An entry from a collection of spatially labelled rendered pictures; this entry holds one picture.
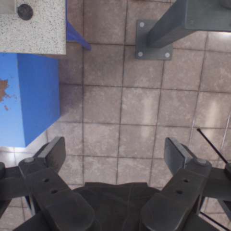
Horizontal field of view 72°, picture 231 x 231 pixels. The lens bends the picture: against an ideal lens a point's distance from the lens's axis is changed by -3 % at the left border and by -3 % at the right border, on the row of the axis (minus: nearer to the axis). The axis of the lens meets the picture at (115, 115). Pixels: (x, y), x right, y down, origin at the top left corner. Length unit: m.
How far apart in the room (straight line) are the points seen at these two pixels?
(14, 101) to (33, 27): 0.39
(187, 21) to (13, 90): 0.80
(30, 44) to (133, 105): 0.98
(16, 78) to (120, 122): 0.91
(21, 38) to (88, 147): 1.11
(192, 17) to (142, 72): 0.93
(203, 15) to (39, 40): 0.55
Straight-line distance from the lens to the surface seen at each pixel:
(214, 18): 0.58
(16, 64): 0.93
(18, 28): 0.76
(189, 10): 0.55
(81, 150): 1.61
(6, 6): 0.67
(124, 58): 1.41
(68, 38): 1.02
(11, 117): 0.99
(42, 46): 0.71
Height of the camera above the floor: 1.40
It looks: 75 degrees down
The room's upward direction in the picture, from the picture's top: 178 degrees clockwise
